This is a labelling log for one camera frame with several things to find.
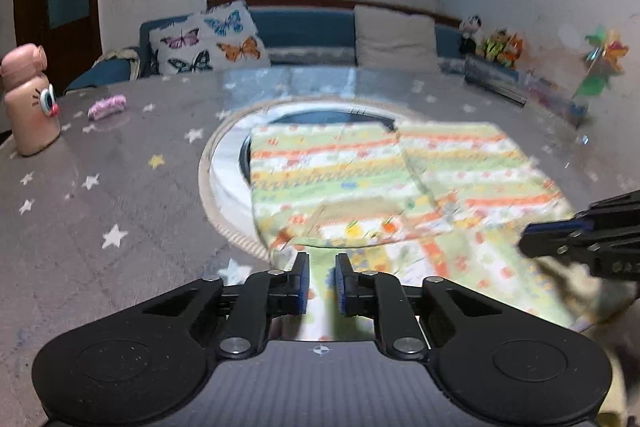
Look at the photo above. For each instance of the grey star tablecloth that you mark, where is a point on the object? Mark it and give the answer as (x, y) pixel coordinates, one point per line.
(111, 214)

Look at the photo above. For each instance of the clear plastic toy box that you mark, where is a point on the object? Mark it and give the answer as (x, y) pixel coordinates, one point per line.
(553, 97)

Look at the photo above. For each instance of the black white panda plush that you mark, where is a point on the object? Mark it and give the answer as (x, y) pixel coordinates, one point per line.
(471, 35)

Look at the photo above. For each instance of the blue bench sofa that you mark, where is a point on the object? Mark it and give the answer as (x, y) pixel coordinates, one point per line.
(297, 36)

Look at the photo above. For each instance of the colourful striped baby garment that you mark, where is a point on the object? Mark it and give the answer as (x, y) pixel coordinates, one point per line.
(424, 199)

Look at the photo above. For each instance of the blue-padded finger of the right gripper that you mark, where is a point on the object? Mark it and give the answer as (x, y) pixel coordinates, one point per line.
(545, 238)

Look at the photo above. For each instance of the pink hair scrunchie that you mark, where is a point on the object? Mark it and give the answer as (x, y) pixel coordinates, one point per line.
(112, 105)

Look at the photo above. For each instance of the black remote control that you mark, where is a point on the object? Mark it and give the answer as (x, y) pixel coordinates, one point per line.
(495, 79)

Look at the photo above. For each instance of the butterfly print cushion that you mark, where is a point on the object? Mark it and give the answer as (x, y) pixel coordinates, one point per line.
(225, 37)

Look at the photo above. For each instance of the orange green plush toys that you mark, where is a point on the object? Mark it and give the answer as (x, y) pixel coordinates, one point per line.
(502, 47)

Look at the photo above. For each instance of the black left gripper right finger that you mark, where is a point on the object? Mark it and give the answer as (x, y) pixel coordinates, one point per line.
(391, 306)

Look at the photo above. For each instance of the beige plain cushion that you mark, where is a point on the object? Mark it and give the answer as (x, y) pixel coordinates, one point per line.
(387, 39)

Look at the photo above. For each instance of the colourful pinwheel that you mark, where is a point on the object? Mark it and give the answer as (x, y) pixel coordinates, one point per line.
(602, 62)

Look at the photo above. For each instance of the pink cartoon water bottle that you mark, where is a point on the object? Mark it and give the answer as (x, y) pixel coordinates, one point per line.
(29, 98)

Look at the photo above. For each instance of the black induction hotpot cooker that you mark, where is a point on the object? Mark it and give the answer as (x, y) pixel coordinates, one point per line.
(316, 117)

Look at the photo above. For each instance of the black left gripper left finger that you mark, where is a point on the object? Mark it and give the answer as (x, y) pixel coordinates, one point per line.
(251, 307)

